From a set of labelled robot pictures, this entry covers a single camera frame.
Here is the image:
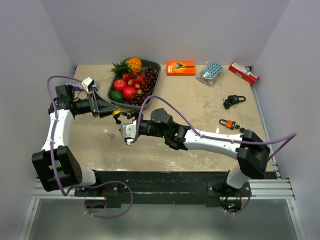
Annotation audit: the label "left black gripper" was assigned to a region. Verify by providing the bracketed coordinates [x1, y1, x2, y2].
[74, 88, 118, 119]

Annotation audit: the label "yellow padlock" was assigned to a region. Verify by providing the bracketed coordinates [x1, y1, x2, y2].
[112, 109, 122, 125]

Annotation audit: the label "small silver key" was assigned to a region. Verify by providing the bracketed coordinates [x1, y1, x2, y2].
[106, 133, 115, 140]

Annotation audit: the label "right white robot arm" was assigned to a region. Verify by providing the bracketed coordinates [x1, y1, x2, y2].
[119, 108, 270, 197]

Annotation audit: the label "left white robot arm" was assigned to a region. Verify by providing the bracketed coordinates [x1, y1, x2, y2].
[31, 85, 118, 196]

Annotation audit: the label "green avocado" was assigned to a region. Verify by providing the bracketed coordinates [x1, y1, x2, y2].
[110, 90, 124, 103]

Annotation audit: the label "red pomegranate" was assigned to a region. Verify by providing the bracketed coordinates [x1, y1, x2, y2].
[122, 86, 137, 101]

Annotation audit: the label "red apple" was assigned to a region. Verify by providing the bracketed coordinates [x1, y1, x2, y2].
[113, 78, 128, 92]

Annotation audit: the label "purple toothpaste box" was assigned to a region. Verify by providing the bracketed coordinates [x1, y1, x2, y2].
[65, 79, 100, 92]

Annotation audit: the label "small red cherries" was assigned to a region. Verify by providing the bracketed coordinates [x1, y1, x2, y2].
[122, 73, 146, 95]

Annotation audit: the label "purple grape bunch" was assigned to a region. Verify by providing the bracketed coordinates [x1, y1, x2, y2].
[128, 66, 158, 106]

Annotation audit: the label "toy pineapple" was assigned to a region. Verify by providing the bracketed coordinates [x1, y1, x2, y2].
[111, 57, 143, 75]

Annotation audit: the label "dark grey fruit tray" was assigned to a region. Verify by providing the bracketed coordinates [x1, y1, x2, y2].
[107, 57, 161, 109]

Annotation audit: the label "orange razor box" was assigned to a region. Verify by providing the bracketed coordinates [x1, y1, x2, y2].
[165, 61, 196, 76]

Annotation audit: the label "blue patterned sponge pack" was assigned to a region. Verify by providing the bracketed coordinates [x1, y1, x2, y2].
[196, 61, 223, 85]

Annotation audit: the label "orange padlock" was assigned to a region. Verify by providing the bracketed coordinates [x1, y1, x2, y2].
[218, 119, 245, 133]

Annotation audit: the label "black padlock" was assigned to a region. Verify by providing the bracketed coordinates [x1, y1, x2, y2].
[222, 95, 246, 115]

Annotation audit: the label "red box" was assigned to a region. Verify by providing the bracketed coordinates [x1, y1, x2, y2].
[228, 62, 260, 85]

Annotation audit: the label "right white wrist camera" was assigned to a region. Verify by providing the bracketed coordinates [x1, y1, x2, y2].
[120, 120, 138, 146]

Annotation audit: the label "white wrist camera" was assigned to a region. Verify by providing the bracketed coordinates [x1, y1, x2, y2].
[120, 120, 138, 146]
[81, 77, 95, 93]

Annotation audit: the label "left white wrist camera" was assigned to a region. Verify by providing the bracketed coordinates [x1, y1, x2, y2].
[81, 77, 95, 93]

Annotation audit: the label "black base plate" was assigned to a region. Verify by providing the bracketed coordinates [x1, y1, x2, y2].
[74, 171, 251, 210]

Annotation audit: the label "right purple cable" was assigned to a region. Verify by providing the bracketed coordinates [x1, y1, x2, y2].
[129, 94, 298, 215]

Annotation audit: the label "aluminium frame rail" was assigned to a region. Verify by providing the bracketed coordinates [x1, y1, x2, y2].
[19, 171, 305, 240]

